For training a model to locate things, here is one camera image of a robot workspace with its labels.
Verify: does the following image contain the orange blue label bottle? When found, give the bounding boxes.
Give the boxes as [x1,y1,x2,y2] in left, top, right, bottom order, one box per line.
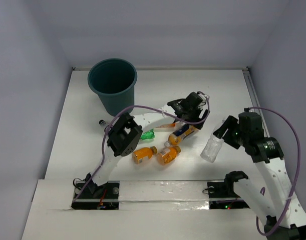
[164,124,198,147]

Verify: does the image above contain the long orange label bottle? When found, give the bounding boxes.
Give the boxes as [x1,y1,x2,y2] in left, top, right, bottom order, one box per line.
[154,122,176,131]

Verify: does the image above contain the clear plastic bottle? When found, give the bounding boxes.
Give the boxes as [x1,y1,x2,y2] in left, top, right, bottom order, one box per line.
[200,134,224,163]

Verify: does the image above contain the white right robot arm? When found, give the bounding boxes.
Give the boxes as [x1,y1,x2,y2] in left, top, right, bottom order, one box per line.
[210,111,306,240]

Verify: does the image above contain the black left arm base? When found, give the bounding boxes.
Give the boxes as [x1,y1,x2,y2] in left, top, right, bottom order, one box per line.
[72,173,120,210]

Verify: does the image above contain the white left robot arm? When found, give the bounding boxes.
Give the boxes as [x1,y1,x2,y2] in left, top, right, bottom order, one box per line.
[81,91,210,198]

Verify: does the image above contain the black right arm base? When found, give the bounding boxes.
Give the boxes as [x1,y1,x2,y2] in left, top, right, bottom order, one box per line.
[202,171,249,210]

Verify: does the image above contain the dark teal plastic bin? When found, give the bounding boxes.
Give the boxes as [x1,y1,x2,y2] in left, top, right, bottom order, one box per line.
[87,58,137,116]

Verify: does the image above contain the green plastic bottle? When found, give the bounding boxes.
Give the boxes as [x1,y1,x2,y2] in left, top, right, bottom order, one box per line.
[140,129,155,141]

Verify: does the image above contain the small orange patterned bottle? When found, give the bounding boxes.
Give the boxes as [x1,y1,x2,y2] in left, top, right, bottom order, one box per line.
[156,146,181,165]

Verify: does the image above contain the small orange juice bottle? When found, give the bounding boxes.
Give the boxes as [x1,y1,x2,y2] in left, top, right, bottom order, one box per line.
[132,146,157,165]

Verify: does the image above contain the small clear blue-label bottle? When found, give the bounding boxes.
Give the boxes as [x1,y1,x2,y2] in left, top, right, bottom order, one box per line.
[99,119,109,130]

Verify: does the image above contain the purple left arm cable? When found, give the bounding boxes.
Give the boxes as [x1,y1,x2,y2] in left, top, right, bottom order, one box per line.
[72,92,210,203]

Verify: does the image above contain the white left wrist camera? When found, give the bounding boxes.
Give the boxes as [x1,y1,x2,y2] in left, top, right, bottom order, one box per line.
[197,91,210,102]

